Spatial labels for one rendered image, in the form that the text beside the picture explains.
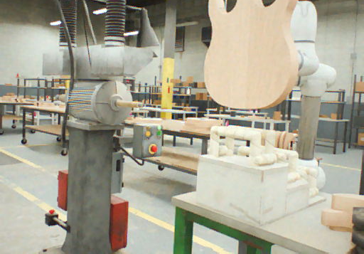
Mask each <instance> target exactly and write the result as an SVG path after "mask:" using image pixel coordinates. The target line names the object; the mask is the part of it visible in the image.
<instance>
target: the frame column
mask: <svg viewBox="0 0 364 254"><path fill-rule="evenodd" d="M66 127H67V128H68V132H69V152H68V207H67V224H68V225H69V226H70V233H68V232H67V231H66V238H65V241H64V242H63V245H62V246H61V250H62V251H63V252H64V253H66V254H110V253H113V252H114V251H112V247H111V241H110V236H109V231H110V202H111V187H112V159H113V135H114V133H115V131H116V130H115V129H106V130H91V131H89V130H86V129H78V128H75V127H68V126H66Z"/></svg>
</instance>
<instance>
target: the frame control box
mask: <svg viewBox="0 0 364 254"><path fill-rule="evenodd" d="M146 126H150V129H149V130H147V129H146ZM160 126H161V129H158V125H155V124H140V125H134V131H133V156H132V155H131V154H130V153H129V152H128V151H127V150H125V149H124V148H123V147H121V146H118V147H116V148H115V150H114V151H113V152H118V149H121V150H123V152H125V153H126V154H127V155H128V156H129V157H130V158H131V159H132V160H134V161H135V162H136V163H137V164H138V165H140V166H143V165H144V160H145V158H147V157H160V156H161V148H162V135H163V125H160ZM158 131H160V132H161V134H160V135H158ZM147 132H150V135H149V136H148V137H147V135H146V133H147ZM153 146H156V147H158V150H157V152H152V150H151V148H152V147H153ZM134 157H140V158H141V160H142V163H140V162H138V160H136V159H135V158H134Z"/></svg>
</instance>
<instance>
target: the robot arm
mask: <svg viewBox="0 0 364 254"><path fill-rule="evenodd" d="M316 28H317V13H316V10H315V6H314V5H313V4H312V3H311V2H310V1H298V2H297V5H296V7H295V9H294V12H293V15H292V18H291V23H290V30H291V37H292V38H293V42H294V44H295V47H296V49H297V52H298V60H299V67H298V75H297V78H296V82H295V85H294V86H297V87H300V93H301V94H302V100H301V114H300V120H299V130H298V140H297V146H296V152H297V153H298V165H300V166H305V167H311V168H314V169H316V170H317V172H318V174H317V182H316V188H317V189H318V190H319V189H321V188H322V187H323V186H324V184H325V173H324V172H323V169H322V168H321V167H318V162H317V161H316V159H315V158H314V151H315V142H316V133H317V129H318V121H319V113H320V104H321V97H322V96H323V95H324V94H325V91H326V90H327V88H331V87H333V85H334V84H335V82H336V71H335V69H334V68H332V67H330V66H328V65H324V64H322V63H319V60H318V56H317V54H316V51H315V37H316Z"/></svg>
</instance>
